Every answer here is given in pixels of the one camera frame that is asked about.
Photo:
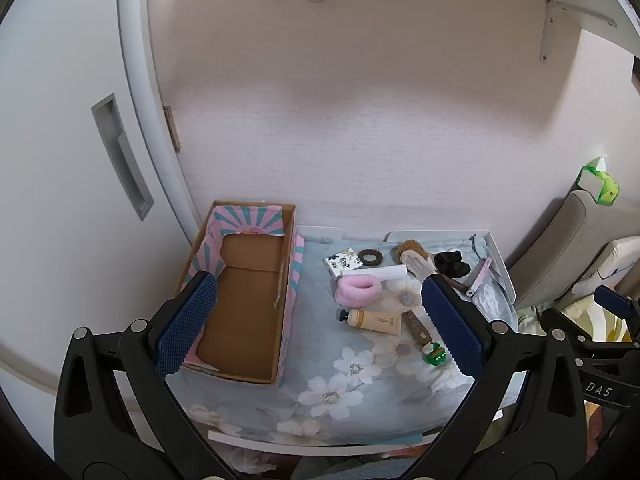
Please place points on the cream tube with black cap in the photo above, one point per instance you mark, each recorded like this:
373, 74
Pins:
375, 321

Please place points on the white refrigerator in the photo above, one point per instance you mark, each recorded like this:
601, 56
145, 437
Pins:
55, 220

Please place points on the green frog toy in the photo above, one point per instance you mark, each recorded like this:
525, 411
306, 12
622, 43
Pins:
432, 354

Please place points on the beige chair back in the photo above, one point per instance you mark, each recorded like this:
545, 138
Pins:
565, 240

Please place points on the black and white printed box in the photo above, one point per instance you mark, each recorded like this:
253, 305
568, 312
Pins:
342, 261

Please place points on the green tissue pack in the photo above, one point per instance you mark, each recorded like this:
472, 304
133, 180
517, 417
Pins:
600, 185

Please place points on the pink fluffy headband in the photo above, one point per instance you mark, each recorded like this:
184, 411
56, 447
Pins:
356, 289

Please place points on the black scrunchie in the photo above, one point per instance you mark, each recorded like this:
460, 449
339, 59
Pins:
450, 264

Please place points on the pink and teal cardboard box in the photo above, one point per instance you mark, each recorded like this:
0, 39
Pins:
245, 305

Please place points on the white pillow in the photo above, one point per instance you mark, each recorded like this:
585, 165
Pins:
615, 260

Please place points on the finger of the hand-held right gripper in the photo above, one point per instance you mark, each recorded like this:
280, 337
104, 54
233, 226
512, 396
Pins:
614, 301
567, 324

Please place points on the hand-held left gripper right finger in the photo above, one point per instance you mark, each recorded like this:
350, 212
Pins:
452, 330

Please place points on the white tray table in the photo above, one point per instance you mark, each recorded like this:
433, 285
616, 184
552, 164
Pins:
500, 265

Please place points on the small brown wall plate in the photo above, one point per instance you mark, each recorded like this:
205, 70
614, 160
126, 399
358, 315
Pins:
171, 127

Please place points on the brown bristle brush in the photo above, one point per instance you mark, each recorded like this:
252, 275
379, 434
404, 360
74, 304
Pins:
412, 255

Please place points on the white tube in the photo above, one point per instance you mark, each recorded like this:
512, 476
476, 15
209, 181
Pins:
375, 272

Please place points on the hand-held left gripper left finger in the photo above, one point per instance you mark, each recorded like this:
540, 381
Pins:
186, 325

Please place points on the blue floral cloth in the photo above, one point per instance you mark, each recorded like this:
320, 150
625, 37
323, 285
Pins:
320, 355

